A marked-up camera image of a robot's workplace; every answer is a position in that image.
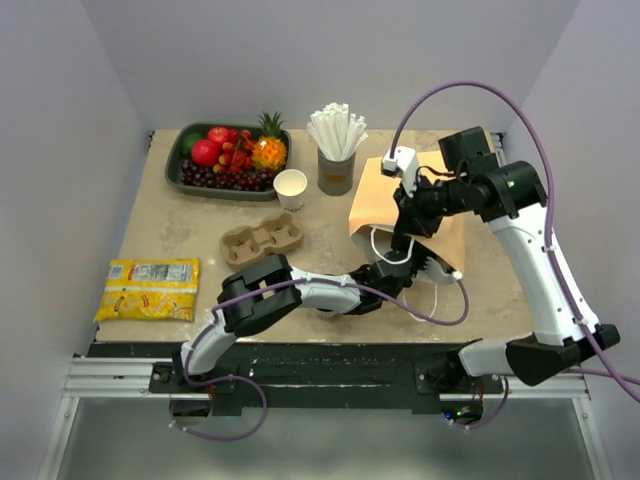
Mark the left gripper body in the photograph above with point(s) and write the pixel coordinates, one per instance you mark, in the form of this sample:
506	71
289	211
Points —
418	259

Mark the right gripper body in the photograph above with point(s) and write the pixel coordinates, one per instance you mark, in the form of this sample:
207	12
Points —
428	205

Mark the brown paper bag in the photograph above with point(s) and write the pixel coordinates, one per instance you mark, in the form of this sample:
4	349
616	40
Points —
373	215

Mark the white paper cup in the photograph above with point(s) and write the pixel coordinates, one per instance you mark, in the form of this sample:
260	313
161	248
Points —
326	314
290	186

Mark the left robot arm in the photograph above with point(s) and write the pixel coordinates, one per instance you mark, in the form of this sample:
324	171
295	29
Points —
254	299

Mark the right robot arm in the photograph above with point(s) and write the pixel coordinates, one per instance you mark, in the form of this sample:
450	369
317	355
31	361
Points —
512	201

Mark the grey straw holder cup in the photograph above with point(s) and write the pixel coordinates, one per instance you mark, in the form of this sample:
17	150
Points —
335	178

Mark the white paper straws bundle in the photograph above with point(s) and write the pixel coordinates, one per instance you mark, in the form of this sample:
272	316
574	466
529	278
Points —
337	131

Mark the brown cardboard cup carrier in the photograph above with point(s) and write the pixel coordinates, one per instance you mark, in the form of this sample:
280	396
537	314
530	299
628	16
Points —
278	233

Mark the dark grapes bunch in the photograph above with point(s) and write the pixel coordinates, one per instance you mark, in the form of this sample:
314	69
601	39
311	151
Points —
218	177

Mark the toy pineapple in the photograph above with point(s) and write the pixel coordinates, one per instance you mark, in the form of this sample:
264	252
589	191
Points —
270	152

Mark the green lime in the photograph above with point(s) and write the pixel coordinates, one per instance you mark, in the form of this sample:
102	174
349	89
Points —
189	141

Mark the dark green fruit tray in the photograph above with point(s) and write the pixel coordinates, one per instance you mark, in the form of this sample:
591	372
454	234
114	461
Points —
228	161

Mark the yellow snack bag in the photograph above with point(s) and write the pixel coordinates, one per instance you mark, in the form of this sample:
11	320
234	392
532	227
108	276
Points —
150	290

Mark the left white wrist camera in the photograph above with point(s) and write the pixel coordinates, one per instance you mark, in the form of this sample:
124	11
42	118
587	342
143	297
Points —
438	272

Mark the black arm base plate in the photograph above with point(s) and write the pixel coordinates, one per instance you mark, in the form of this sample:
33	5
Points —
401	376

